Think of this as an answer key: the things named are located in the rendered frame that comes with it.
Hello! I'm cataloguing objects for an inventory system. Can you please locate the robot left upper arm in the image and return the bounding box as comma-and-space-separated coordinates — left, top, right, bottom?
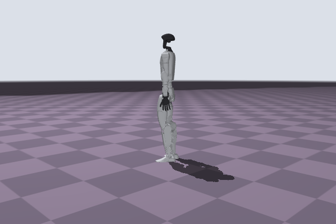
161, 52, 170, 76

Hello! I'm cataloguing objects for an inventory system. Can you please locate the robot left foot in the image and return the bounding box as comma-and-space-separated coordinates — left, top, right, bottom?
156, 156, 175, 163

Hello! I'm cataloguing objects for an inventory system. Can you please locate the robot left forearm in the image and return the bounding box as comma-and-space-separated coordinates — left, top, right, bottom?
161, 72, 169, 97

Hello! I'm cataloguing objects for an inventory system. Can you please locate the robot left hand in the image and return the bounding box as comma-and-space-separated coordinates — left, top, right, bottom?
160, 92, 171, 111

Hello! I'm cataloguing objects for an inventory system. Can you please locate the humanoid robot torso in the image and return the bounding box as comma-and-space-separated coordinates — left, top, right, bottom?
160, 49, 175, 99

